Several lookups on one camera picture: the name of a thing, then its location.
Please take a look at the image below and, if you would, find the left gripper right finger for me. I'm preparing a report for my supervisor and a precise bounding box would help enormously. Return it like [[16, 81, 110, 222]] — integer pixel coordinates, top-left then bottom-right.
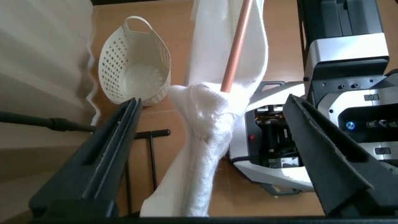
[[282, 94, 398, 217]]

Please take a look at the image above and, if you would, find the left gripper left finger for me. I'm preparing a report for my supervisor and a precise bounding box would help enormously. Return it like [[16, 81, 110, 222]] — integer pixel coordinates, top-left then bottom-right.
[[29, 98, 143, 218]]

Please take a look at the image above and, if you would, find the white printed garment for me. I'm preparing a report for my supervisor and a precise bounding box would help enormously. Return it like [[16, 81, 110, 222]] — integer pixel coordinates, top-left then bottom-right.
[[139, 0, 269, 218]]

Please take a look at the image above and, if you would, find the pink clothes hanger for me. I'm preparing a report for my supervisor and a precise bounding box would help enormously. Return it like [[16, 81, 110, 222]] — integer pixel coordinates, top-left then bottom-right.
[[220, 0, 254, 93]]

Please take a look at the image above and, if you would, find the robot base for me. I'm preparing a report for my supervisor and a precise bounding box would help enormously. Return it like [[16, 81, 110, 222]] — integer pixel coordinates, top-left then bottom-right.
[[228, 0, 398, 197]]

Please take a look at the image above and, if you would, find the black clothes rack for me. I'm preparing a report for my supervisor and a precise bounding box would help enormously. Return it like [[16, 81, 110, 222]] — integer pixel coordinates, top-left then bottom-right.
[[0, 111, 172, 218]]

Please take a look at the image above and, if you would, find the white laundry basket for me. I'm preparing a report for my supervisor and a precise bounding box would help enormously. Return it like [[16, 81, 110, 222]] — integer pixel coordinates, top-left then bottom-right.
[[98, 15, 172, 107]]

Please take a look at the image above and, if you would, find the white curtain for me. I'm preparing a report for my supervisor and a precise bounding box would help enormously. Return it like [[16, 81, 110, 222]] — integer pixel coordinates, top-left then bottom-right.
[[0, 0, 101, 222]]

